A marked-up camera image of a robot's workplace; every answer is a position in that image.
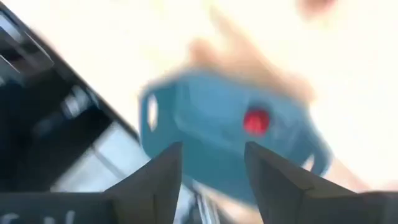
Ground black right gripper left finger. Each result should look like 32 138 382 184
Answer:
104 141 183 224

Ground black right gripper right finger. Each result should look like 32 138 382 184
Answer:
244 141 357 224

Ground small red round produce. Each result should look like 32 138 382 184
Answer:
242 108 271 137

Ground blue plastic tupperware container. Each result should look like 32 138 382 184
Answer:
138 70 333 206

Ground black table border rail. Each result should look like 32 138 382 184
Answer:
0 1 141 141

